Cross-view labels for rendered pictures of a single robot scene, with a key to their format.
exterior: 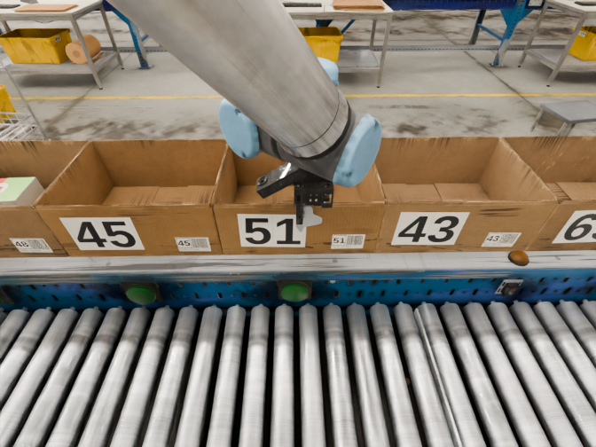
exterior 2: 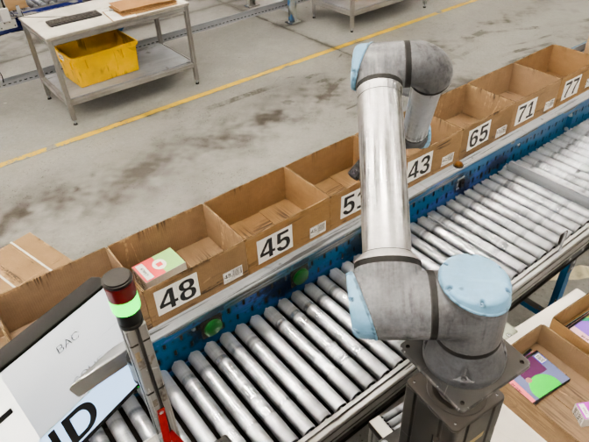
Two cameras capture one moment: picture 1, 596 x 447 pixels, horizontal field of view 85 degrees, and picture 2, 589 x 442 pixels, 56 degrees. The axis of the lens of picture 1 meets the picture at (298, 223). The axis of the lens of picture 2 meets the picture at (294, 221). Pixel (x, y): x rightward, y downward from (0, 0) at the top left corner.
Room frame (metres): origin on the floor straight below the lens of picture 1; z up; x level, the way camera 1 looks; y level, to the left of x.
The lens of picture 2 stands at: (-0.77, 1.30, 2.29)
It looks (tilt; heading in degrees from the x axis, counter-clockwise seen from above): 38 degrees down; 325
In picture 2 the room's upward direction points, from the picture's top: 3 degrees counter-clockwise
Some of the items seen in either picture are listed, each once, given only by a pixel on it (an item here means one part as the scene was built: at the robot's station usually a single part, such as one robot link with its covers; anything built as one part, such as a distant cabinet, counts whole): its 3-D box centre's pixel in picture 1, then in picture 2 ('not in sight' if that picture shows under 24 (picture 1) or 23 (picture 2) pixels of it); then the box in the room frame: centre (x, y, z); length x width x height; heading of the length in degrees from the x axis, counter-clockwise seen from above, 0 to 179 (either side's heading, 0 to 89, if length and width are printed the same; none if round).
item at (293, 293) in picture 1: (294, 294); not in sight; (0.48, 0.01, 0.81); 0.07 x 0.01 x 0.07; 91
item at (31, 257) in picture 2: not in sight; (30, 281); (2.08, 1.20, 0.06); 0.69 x 0.47 x 0.13; 15
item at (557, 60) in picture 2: not in sight; (554, 74); (0.73, -1.56, 0.96); 0.39 x 0.29 x 0.17; 91
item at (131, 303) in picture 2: not in sight; (122, 294); (-0.04, 1.15, 1.62); 0.05 x 0.05 x 0.06
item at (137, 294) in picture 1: (140, 295); (301, 277); (0.48, 0.40, 0.81); 0.07 x 0.01 x 0.07; 91
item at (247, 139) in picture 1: (267, 119); not in sight; (0.47, 0.05, 1.29); 0.12 x 0.12 x 0.09; 49
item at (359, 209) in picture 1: (298, 192); (343, 180); (0.70, 0.00, 0.96); 0.39 x 0.29 x 0.17; 91
